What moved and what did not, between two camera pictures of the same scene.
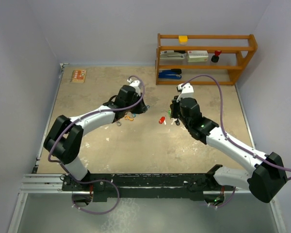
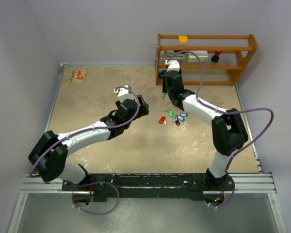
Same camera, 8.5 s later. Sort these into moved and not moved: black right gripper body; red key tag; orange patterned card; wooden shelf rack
Moved: black right gripper body
Not moved: orange patterned card; wooden shelf rack; red key tag
